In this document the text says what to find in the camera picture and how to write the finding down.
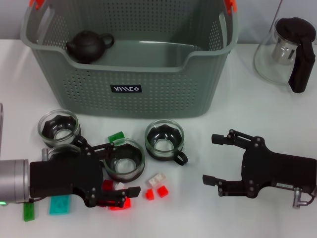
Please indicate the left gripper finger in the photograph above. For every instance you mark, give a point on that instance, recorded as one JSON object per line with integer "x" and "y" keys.
{"x": 116, "y": 196}
{"x": 99, "y": 148}

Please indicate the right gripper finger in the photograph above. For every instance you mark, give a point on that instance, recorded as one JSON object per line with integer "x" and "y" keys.
{"x": 223, "y": 184}
{"x": 235, "y": 140}

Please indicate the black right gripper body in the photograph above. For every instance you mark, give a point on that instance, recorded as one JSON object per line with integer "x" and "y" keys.
{"x": 277, "y": 171}

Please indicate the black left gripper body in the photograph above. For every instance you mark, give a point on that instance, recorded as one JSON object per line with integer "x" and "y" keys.
{"x": 64, "y": 176}

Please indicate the glass teacup with black holder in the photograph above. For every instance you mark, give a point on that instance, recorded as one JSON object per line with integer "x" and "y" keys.
{"x": 49, "y": 136}
{"x": 123, "y": 177}
{"x": 59, "y": 150}
{"x": 158, "y": 155}

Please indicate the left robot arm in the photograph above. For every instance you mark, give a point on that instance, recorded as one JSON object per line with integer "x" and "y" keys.
{"x": 15, "y": 181}

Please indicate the grey-green perforated storage basket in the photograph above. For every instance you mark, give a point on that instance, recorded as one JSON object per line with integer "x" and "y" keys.
{"x": 148, "y": 104}

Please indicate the small white building brick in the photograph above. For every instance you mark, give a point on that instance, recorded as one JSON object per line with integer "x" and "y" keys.
{"x": 119, "y": 186}

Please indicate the bright red sloped brick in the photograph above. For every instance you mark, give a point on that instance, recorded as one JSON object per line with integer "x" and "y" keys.
{"x": 121, "y": 207}

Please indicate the dark red long brick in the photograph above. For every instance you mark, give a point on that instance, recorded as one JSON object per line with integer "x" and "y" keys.
{"x": 107, "y": 184}

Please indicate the small green building brick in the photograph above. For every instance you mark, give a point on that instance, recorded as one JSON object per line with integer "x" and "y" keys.
{"x": 116, "y": 136}

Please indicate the left gripper silver plug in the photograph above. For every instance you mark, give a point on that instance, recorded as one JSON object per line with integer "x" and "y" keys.
{"x": 45, "y": 155}

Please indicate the teal flat building brick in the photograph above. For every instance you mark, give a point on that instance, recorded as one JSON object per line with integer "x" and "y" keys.
{"x": 59, "y": 205}

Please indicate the tiny red building brick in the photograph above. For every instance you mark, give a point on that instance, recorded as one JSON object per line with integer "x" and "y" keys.
{"x": 149, "y": 194}

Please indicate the translucent white building brick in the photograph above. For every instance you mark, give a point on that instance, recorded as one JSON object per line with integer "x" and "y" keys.
{"x": 156, "y": 179}

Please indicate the small red building brick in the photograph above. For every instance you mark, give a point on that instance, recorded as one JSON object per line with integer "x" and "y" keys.
{"x": 163, "y": 191}

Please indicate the long green building brick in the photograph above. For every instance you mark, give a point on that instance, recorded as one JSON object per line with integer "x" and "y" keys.
{"x": 29, "y": 213}

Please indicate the dark clay teapot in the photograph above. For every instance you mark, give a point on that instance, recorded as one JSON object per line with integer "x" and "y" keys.
{"x": 86, "y": 47}

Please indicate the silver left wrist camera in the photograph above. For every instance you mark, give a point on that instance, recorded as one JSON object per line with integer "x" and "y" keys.
{"x": 1, "y": 131}

